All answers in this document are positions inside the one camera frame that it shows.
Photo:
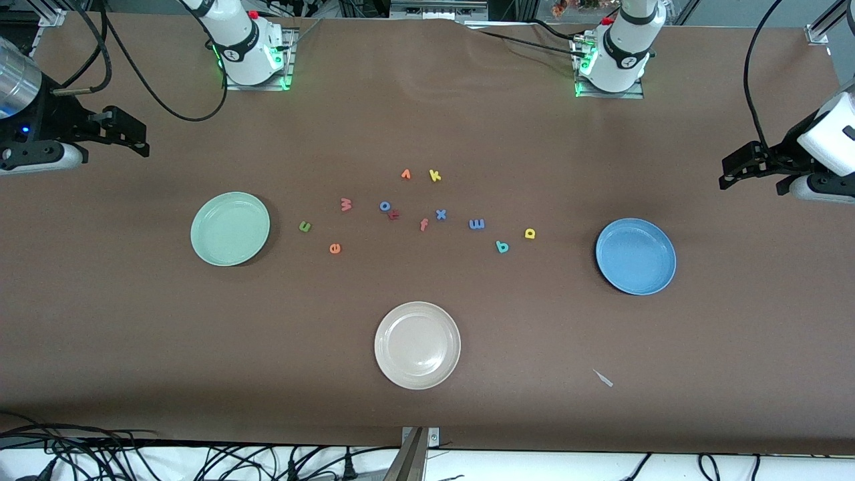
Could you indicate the aluminium table frame rail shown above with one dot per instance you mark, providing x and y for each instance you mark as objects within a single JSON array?
[{"x": 53, "y": 15}]

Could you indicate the blue round plate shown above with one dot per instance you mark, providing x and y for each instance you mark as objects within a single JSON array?
[{"x": 634, "y": 257}]

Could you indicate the small metal bracket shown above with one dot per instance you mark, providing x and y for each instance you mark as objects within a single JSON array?
[{"x": 434, "y": 437}]

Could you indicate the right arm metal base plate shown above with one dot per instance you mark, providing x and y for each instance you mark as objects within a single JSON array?
[{"x": 288, "y": 73}]

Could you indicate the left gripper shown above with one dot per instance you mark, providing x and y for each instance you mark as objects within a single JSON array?
[{"x": 780, "y": 155}]

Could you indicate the small white tape scrap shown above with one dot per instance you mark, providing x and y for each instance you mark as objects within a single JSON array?
[{"x": 604, "y": 379}]

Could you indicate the green round plate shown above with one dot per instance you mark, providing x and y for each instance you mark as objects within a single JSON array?
[{"x": 230, "y": 229}]

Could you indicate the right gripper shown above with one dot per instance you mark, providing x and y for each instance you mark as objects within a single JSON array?
[{"x": 41, "y": 120}]

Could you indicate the grey metal background rack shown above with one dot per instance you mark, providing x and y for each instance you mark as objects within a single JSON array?
[{"x": 434, "y": 8}]

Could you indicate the orange artificial flowers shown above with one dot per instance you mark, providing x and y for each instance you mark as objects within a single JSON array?
[{"x": 561, "y": 8}]

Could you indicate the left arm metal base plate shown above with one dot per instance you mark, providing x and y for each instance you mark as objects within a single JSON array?
[{"x": 608, "y": 95}]

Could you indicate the aluminium corner frame post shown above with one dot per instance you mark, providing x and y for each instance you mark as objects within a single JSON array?
[{"x": 818, "y": 32}]

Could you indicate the aluminium profile bar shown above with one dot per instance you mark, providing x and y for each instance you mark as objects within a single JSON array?
[{"x": 409, "y": 464}]

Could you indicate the beige round plate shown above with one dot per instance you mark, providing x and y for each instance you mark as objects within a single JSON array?
[{"x": 417, "y": 345}]

